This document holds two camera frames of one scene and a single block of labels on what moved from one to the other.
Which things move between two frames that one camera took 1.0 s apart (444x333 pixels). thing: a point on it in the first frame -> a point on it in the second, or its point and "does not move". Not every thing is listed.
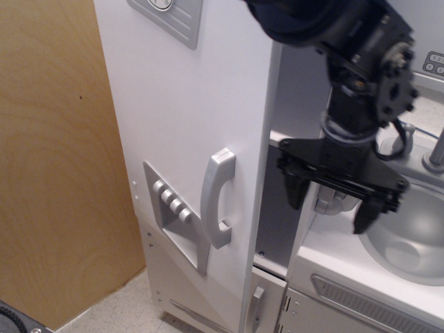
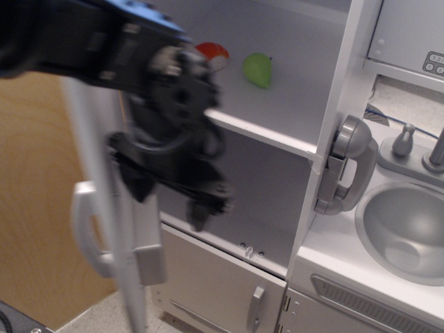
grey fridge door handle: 221,164 -> 83,197
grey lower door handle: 255,308 does not move
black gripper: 352,166 -> 176,146
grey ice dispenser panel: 180,220 -> 151,265
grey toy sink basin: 408,243 does not move
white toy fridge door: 193,84 -> 95,110
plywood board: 69,232 does not move
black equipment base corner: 12,320 does not move
